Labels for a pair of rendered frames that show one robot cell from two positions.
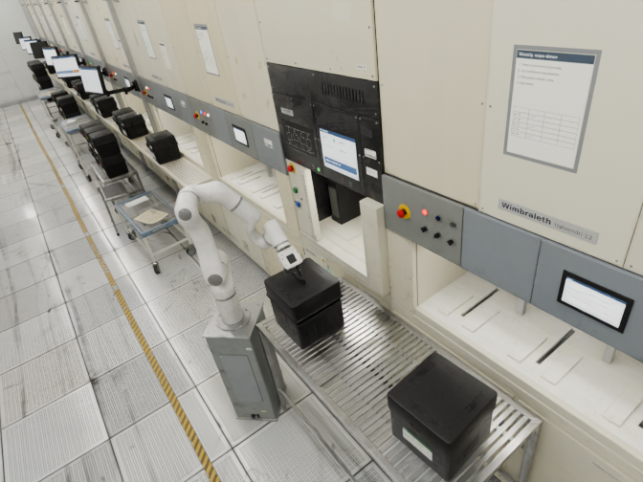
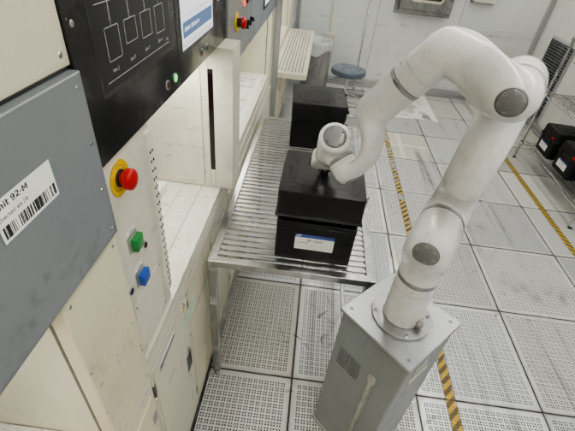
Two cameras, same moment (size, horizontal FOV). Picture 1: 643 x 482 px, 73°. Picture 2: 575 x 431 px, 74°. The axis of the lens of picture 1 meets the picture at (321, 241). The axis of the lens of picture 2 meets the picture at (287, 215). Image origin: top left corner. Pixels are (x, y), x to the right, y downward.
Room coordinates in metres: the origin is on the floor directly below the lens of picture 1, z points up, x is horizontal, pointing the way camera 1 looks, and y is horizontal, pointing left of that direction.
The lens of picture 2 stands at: (2.74, 0.65, 1.74)
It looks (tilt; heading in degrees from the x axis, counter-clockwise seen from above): 38 degrees down; 212
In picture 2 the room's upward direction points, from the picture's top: 6 degrees clockwise
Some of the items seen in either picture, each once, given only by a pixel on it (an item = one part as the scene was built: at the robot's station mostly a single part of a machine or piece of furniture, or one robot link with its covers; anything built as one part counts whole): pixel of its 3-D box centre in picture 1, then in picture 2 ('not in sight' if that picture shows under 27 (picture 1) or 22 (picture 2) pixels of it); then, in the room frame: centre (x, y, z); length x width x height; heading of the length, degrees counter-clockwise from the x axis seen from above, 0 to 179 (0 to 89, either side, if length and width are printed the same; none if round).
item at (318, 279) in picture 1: (301, 285); (323, 181); (1.71, 0.13, 1.02); 0.29 x 0.29 x 0.13; 30
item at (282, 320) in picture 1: (307, 311); (316, 220); (1.71, 0.13, 0.85); 0.28 x 0.28 x 0.17; 30
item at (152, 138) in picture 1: (163, 146); not in sight; (4.49, 1.48, 0.93); 0.30 x 0.28 x 0.26; 28
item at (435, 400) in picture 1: (440, 413); (317, 116); (0.97, -0.34, 0.89); 0.29 x 0.29 x 0.25; 34
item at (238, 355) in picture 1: (249, 363); (374, 377); (1.84, 0.56, 0.38); 0.28 x 0.28 x 0.76; 76
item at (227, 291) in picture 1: (219, 273); (427, 252); (1.87, 0.56, 1.07); 0.19 x 0.12 x 0.24; 4
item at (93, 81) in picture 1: (110, 80); not in sight; (4.84, 1.88, 1.59); 0.50 x 0.41 x 0.36; 121
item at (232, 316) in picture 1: (229, 306); (408, 297); (1.84, 0.56, 0.85); 0.19 x 0.19 x 0.18
